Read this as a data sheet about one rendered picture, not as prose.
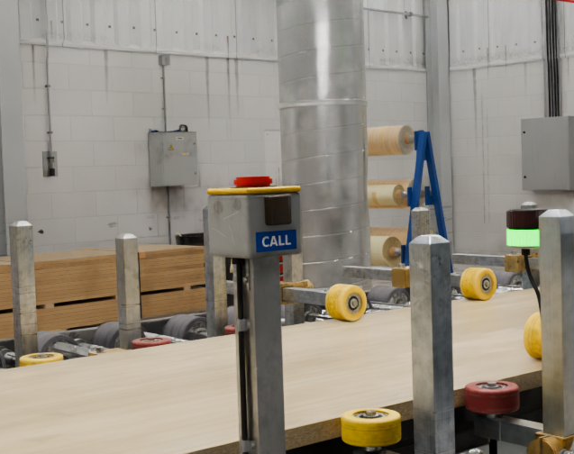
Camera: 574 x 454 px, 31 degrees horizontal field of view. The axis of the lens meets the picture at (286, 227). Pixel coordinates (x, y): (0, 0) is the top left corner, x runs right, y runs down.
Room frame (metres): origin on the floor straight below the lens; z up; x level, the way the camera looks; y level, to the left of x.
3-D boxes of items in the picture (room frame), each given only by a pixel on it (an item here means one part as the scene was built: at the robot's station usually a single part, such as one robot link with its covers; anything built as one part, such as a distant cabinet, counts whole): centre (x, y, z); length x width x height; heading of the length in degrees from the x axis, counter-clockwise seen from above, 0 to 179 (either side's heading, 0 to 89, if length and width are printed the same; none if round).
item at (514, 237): (1.42, -0.33, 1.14); 0.06 x 0.06 x 0.02
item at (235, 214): (1.06, 0.03, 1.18); 0.07 x 0.07 x 0.08; 39
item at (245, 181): (1.06, 0.03, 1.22); 0.04 x 0.04 x 0.02
